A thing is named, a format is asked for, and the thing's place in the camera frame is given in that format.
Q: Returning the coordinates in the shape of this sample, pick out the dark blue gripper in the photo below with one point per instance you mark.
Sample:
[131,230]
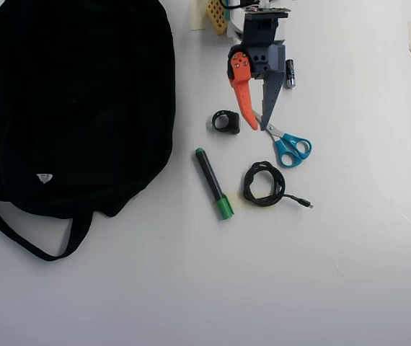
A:
[267,64]

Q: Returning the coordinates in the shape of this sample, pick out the black fabric bag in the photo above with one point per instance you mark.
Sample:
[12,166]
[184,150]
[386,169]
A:
[83,108]

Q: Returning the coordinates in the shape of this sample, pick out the black cylindrical battery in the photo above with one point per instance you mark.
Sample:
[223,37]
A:
[291,74]

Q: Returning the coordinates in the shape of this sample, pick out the yellow perforated base clamp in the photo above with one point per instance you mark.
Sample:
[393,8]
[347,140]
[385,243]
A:
[216,19]

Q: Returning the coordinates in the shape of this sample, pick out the beige masking tape strip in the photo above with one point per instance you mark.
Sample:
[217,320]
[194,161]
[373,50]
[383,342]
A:
[198,14]

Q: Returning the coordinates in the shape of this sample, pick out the black marker with green cap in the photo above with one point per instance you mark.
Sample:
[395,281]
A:
[211,180]

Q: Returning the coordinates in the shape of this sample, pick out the bare camera circuit board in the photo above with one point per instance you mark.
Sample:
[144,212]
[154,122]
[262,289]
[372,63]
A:
[263,10]

